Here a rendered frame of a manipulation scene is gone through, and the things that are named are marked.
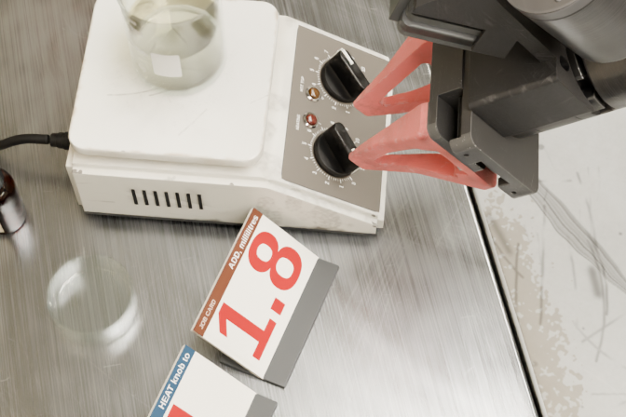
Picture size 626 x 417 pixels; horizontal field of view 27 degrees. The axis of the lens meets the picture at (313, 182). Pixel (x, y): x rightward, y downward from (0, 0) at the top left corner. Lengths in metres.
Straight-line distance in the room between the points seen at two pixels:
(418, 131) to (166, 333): 0.25
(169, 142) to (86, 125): 0.05
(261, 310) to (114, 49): 0.19
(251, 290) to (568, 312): 0.20
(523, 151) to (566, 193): 0.20
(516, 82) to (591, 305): 0.25
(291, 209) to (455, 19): 0.25
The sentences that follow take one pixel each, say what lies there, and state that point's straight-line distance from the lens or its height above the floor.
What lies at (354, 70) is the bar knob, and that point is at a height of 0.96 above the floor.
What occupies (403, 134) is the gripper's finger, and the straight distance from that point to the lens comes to 0.68.
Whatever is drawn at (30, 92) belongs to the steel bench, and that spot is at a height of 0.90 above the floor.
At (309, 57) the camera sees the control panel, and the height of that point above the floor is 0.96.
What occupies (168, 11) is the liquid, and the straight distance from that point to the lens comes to 0.80.
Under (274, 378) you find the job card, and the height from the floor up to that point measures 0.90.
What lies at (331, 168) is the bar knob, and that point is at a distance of 0.82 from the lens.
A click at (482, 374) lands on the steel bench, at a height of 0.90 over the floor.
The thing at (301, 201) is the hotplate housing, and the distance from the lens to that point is 0.81.
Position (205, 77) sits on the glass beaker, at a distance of 0.80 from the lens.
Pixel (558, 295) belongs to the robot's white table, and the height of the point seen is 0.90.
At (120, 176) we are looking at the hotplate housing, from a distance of 0.82.
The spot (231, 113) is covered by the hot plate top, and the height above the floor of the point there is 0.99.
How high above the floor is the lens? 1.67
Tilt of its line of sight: 62 degrees down
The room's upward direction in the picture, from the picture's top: straight up
